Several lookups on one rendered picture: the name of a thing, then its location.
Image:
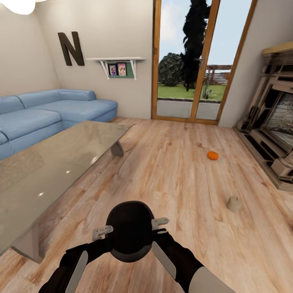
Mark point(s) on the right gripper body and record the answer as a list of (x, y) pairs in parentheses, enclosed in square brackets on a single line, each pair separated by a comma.
[(148, 236)]

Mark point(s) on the pillar candle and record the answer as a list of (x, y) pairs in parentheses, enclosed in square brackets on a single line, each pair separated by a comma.
[(234, 204)]

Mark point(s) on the pumpkin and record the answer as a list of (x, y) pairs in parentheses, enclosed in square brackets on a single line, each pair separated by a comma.
[(213, 155)]

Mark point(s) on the shelf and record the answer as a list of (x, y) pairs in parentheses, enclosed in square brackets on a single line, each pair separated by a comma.
[(130, 62)]

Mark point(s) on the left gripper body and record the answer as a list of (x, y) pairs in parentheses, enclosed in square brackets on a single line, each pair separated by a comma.
[(102, 246)]

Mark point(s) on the cauldron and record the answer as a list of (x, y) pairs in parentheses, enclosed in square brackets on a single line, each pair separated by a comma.
[(130, 220)]

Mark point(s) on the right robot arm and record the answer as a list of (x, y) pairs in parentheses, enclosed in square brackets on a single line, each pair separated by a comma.
[(181, 263)]

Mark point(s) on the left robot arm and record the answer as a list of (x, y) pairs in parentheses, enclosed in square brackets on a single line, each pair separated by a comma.
[(66, 278)]

